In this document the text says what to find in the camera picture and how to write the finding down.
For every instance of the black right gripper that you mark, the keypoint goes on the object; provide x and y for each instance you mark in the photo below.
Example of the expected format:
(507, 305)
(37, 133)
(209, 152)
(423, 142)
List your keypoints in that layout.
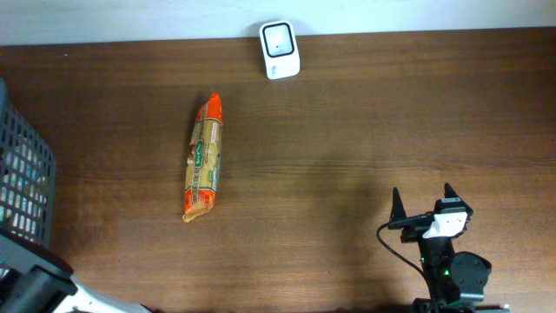
(414, 226)

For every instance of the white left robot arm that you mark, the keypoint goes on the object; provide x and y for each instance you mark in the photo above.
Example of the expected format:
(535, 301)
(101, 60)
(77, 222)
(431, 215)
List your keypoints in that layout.
(38, 281)

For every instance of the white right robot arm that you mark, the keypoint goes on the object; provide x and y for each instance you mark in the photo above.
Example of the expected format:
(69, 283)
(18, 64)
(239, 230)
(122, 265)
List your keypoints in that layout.
(455, 280)

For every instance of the orange spaghetti packet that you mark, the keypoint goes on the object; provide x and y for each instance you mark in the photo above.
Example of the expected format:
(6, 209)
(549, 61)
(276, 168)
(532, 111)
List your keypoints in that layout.
(204, 160)

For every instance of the grey plastic basket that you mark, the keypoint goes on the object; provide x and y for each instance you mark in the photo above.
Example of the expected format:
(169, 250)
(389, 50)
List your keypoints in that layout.
(28, 174)

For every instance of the white barcode scanner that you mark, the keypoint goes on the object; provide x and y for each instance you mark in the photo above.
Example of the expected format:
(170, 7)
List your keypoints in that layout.
(280, 50)

